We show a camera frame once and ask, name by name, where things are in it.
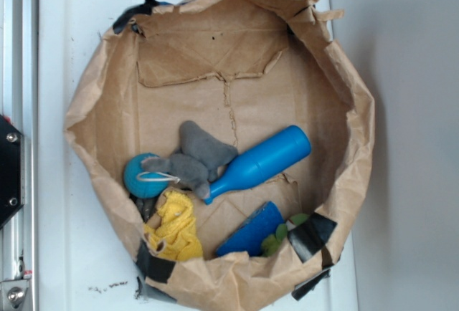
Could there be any metal corner bracket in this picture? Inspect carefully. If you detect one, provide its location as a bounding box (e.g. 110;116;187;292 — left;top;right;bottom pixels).
0;279;33;311

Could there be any green leafy toy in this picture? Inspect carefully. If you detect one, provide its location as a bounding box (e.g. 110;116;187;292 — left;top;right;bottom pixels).
261;213;309;257

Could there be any blue sponge block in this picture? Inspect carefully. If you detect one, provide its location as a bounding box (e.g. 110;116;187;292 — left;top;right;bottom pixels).
216;201;284;257

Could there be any brown paper bag bin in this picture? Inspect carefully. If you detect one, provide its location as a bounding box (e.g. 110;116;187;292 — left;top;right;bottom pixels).
65;0;375;310

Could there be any black mounting plate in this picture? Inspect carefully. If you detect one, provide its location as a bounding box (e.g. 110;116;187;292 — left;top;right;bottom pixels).
0;115;24;229

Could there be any white tray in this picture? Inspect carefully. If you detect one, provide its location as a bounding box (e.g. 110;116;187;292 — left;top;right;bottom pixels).
37;0;360;311

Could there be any yellow cloth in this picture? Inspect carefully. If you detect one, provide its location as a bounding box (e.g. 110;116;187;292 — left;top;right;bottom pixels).
143;189;204;261

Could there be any dark metal object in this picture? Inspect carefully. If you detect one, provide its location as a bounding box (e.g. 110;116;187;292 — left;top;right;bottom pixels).
135;198;157;222

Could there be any teal ball with loop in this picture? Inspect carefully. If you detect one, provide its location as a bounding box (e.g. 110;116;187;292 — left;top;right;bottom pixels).
123;153;169;198

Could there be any gray plush animal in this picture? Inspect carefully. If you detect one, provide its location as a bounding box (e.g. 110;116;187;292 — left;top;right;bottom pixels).
141;120;238;199

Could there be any blue plastic bottle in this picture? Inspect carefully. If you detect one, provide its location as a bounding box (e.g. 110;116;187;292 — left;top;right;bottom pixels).
204;125;311;205

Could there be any aluminium frame rail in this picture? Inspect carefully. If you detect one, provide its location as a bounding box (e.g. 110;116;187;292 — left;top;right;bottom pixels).
1;0;38;310

